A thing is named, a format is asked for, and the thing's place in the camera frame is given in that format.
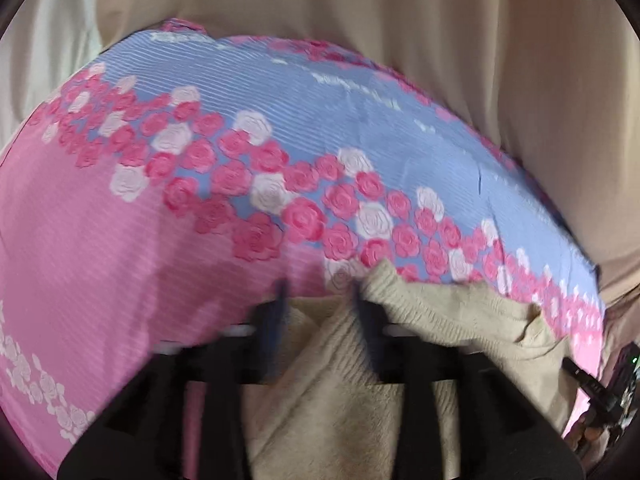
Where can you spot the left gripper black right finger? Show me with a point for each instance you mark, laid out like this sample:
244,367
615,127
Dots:
373,321

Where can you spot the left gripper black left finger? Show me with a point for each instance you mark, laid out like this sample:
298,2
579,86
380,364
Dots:
268,320

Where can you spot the cream knit sweater black hearts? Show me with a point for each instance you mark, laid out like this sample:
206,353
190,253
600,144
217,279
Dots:
400,359

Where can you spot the white satin curtain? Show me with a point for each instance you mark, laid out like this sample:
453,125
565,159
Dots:
45,43

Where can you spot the pink blue floral bedsheet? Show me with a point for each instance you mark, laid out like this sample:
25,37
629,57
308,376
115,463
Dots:
163,190

